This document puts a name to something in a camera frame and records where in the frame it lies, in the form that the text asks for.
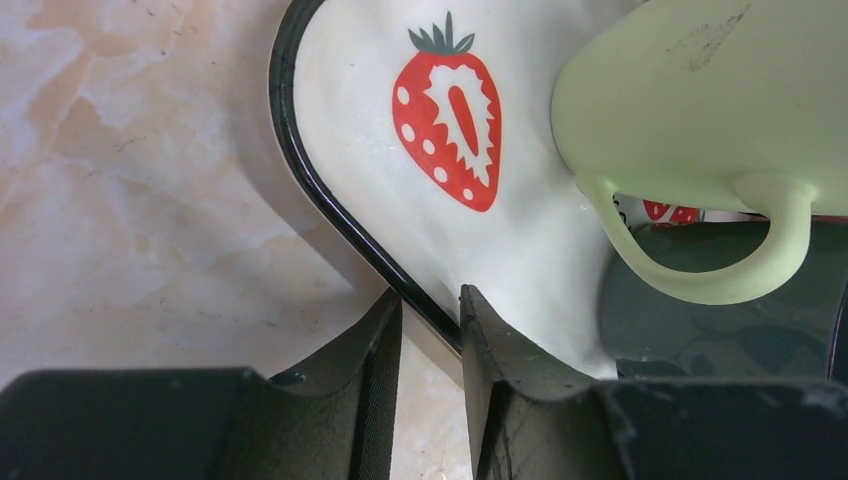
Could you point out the dark green mug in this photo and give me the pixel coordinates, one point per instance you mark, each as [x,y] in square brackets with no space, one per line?
[799,330]

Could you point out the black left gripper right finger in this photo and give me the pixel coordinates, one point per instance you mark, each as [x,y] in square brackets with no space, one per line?
[531,416]

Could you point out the white strawberry tray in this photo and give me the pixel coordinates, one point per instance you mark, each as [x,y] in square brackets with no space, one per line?
[421,131]

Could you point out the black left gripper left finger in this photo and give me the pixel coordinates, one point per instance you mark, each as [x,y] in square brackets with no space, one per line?
[330,416]

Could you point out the light green mug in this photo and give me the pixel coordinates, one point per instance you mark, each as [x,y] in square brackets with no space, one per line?
[722,105]

